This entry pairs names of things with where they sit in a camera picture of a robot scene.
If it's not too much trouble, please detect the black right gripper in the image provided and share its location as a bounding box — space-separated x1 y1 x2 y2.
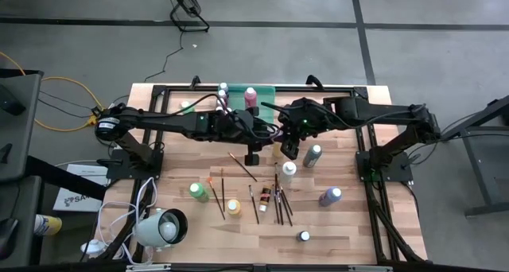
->
280 122 309 161

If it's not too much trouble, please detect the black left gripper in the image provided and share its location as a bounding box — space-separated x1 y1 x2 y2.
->
238 107 282 166

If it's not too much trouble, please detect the large grey-blue paint bottle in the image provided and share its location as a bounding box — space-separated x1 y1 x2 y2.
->
301 144 322 169

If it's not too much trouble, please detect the large white paint bottle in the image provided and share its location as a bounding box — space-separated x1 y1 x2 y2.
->
280 161 298 185

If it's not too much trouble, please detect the brown-handled paintbrush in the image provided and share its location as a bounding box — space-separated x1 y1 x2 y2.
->
228 151 258 183

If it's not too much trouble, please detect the large pink-red paint bottle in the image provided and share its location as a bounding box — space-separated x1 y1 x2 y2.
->
243 87 258 109

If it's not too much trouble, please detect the large purple paint bottle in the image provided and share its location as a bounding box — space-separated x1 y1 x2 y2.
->
317 186 343 208

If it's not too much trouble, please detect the large bright yellow paint bottle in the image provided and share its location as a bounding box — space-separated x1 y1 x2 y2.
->
225 199 243 220

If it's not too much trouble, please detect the orange-bristle paintbrush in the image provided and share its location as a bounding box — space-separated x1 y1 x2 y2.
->
206 177 227 221

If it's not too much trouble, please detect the translucent green plastic bin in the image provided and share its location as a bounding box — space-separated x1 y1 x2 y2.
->
217 84 277 118

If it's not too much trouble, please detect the pale green desk lamp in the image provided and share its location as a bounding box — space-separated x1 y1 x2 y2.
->
134 208 189 249

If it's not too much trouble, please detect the black floor fan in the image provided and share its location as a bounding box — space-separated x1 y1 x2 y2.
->
161 0 211 33

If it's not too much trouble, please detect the yellow power strip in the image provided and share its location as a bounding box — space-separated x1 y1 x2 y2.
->
89 106 105 126

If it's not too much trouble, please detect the white printed cardboard box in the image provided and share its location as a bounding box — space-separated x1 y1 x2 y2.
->
52 163 111 213

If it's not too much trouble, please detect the white round lamp base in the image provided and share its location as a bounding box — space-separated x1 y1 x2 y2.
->
80 239 107 258

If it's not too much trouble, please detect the black metal beam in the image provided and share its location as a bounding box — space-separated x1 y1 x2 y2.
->
25 155 108 201

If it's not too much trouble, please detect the white and yellow can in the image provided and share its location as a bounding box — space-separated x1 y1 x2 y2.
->
33 214 64 237

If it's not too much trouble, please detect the grey desk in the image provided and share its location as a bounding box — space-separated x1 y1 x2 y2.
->
0 175 43 267
0 68 44 184

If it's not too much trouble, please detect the black device on desk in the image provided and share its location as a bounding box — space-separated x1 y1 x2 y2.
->
0 83 27 117

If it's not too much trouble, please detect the black computer mouse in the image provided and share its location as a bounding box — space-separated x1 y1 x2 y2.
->
0 218 20 261

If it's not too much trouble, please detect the black metal table frame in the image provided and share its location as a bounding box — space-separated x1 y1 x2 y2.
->
81 84 429 272

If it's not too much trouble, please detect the black fan cable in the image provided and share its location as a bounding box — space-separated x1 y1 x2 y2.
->
143 29 185 84

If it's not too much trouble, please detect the silver metal bracket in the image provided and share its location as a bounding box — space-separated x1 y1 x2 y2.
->
348 265 394 272
126 263 173 272

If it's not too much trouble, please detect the white lamp cable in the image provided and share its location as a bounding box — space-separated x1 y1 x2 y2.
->
96 177 159 267

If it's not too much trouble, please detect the black desk frame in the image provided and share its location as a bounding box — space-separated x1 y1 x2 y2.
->
437 95 509 218

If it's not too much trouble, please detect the black floor cable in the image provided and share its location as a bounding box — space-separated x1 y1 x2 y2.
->
37 99 91 119
38 90 95 111

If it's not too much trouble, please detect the yellow extension cable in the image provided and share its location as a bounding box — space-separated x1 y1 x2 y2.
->
0 51 105 133

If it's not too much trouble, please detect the small black bracket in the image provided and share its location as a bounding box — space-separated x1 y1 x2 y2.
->
0 143 13 165

